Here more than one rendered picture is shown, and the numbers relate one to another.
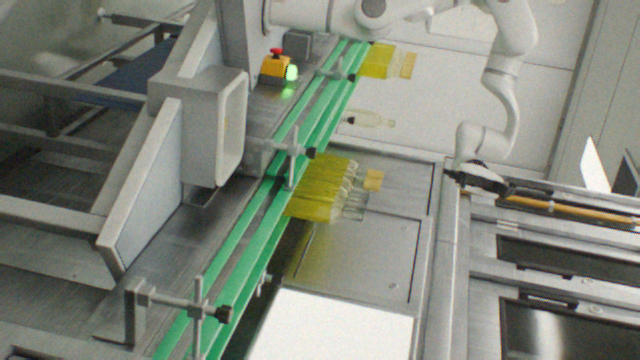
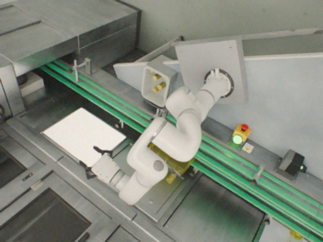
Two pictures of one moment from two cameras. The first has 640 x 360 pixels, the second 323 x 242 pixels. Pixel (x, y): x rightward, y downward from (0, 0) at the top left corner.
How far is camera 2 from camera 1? 213 cm
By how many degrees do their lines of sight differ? 83
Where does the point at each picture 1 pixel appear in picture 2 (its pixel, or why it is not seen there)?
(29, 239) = not seen: hidden behind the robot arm
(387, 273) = not seen: hidden behind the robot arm
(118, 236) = (116, 66)
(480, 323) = (80, 201)
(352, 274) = (125, 162)
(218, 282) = (105, 94)
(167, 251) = (122, 86)
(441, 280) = (106, 193)
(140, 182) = (128, 64)
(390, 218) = (162, 200)
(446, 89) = not seen: outside the picture
